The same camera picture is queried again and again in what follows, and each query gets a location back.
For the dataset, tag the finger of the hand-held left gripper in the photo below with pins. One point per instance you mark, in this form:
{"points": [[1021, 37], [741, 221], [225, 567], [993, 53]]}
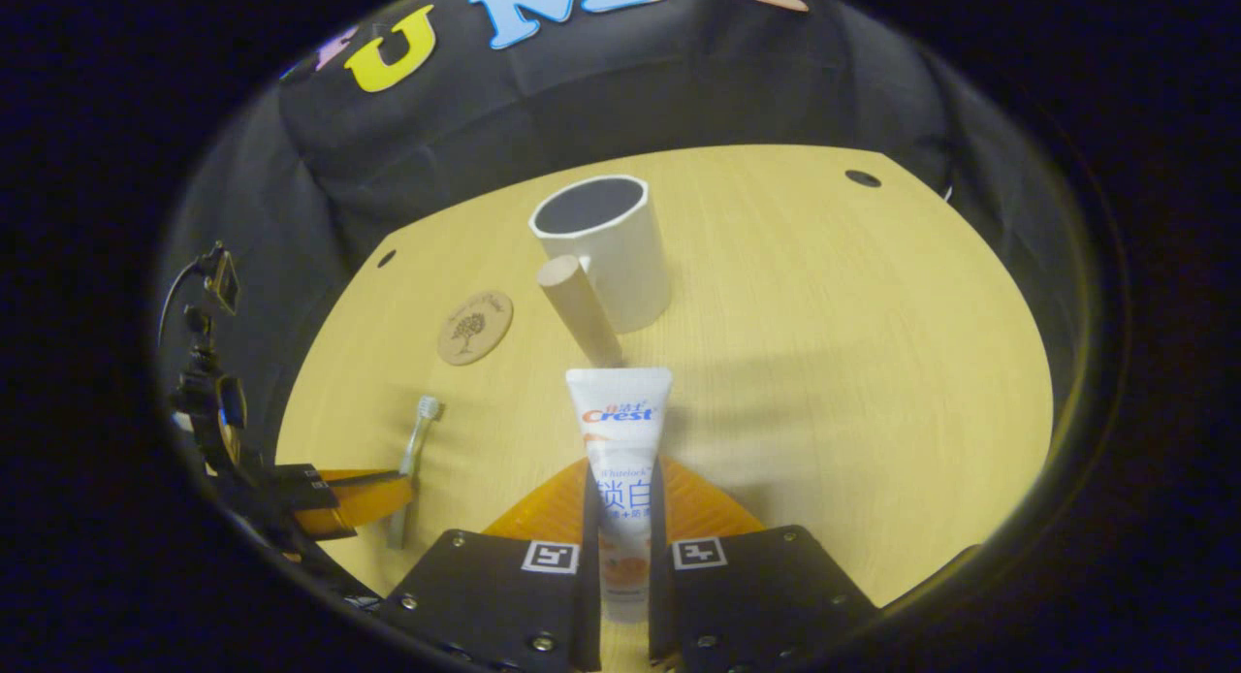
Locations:
{"points": [[359, 498]]}

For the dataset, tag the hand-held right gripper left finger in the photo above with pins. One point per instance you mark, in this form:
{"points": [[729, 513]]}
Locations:
{"points": [[485, 586]]}

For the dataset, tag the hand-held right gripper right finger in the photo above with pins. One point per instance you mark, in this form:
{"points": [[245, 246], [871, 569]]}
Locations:
{"points": [[756, 586]]}

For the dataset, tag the pale green toothbrush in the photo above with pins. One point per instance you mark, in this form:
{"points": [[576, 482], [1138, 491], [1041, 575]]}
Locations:
{"points": [[415, 450]]}

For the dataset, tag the white toothpaste tube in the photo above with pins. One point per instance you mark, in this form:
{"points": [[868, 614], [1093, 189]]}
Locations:
{"points": [[620, 440]]}

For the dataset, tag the round wooden coaster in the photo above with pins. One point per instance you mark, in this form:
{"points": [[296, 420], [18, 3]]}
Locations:
{"points": [[475, 328]]}

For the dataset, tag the black backdrop cloth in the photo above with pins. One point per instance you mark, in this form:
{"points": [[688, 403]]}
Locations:
{"points": [[601, 101]]}

